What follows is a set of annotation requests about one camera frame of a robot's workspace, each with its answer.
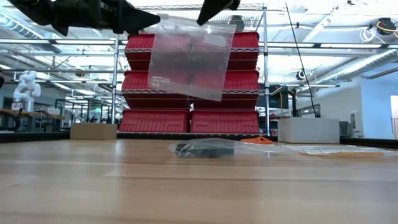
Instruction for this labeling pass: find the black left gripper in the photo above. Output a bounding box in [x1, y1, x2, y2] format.
[51, 0, 161, 35]

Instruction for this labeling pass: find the orange rubber band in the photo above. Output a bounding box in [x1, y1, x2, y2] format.
[241, 136, 274, 145]

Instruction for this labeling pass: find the chrome wire shelf cart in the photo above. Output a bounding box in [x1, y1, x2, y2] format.
[110, 3, 271, 138]

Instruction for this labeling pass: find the wide black rubber band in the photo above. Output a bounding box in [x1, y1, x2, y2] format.
[174, 142, 208, 158]
[203, 145, 236, 159]

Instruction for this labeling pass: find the white box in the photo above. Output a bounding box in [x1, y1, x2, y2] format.
[277, 117, 340, 144]

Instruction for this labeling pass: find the white coiled ceiling cable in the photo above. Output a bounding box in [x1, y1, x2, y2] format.
[359, 27, 377, 44]

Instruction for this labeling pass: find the red plastic storage bin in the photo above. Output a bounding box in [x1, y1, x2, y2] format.
[124, 33, 191, 71]
[121, 70, 191, 110]
[119, 108, 191, 134]
[190, 70, 261, 110]
[190, 109, 261, 134]
[190, 30, 261, 71]

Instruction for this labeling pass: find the dark monitor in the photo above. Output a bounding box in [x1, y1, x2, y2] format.
[257, 84, 290, 110]

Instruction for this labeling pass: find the hanging black cable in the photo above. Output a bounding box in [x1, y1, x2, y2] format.
[285, 2, 317, 118]

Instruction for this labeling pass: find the brown cardboard box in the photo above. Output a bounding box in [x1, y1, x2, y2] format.
[70, 123, 118, 141]

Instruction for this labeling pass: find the clear plastic zip bag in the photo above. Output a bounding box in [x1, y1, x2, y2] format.
[167, 138, 282, 159]
[281, 143, 394, 157]
[147, 14, 237, 103]

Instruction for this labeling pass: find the grey chair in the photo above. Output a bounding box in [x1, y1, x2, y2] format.
[339, 121, 356, 138]

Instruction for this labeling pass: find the wooden background workbench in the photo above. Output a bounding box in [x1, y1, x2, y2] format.
[0, 108, 66, 133]

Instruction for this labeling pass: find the black vertical post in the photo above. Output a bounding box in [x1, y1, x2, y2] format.
[289, 88, 299, 118]

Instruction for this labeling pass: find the yellow rubber band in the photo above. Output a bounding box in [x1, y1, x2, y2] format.
[306, 150, 386, 157]

